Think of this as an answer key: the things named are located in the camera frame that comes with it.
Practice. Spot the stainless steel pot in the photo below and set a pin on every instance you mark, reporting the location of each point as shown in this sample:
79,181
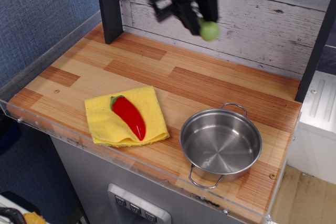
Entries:
221,145

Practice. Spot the yellow object bottom left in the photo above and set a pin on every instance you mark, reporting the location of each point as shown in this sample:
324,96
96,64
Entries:
34,218

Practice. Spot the dark grey left post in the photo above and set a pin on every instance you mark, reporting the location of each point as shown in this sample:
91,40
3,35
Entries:
111,19

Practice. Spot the clear acrylic table guard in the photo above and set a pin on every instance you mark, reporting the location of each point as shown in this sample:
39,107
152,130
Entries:
83,66

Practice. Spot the grey cabinet with buttons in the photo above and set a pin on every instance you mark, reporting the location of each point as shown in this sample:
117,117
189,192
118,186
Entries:
109,193

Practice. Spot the red toy chili pepper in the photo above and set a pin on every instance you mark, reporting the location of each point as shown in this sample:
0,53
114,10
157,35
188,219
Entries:
127,111

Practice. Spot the white side appliance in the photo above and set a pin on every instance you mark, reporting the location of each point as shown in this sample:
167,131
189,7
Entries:
312,149

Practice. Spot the dark grey post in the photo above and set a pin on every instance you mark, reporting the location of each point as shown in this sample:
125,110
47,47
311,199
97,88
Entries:
111,19
316,52

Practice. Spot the dark grey right post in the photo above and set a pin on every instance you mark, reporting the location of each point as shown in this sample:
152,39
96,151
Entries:
316,52

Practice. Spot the green handled grey spatula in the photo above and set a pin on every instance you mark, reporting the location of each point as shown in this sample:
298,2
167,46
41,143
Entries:
209,30

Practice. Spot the yellow folded cloth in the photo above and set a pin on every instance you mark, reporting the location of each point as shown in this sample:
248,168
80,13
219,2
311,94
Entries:
106,128

